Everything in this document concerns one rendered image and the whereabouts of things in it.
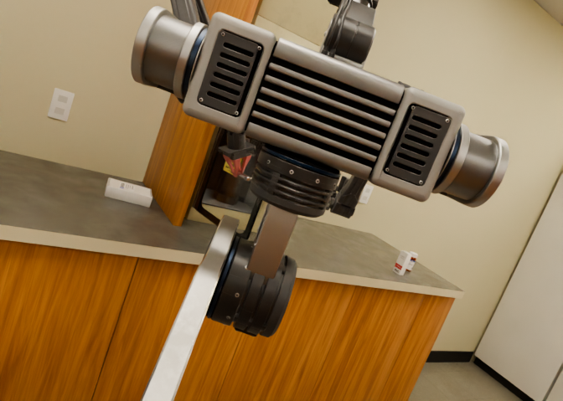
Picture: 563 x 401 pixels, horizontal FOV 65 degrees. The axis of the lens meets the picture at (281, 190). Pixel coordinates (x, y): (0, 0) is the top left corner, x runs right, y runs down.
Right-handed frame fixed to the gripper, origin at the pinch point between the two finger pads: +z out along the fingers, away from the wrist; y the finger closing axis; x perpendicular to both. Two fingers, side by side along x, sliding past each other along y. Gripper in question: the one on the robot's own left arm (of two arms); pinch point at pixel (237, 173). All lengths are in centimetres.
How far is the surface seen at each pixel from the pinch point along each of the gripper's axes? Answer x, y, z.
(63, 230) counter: -6, 52, 3
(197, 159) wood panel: -15.4, 5.3, -1.3
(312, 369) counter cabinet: 17, -22, 90
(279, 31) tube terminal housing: -19, -34, -39
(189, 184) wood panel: -15.6, 8.9, 7.0
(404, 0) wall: -39, -138, -45
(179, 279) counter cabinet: 1.2, 24.7, 28.9
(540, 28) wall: -10, -254, -26
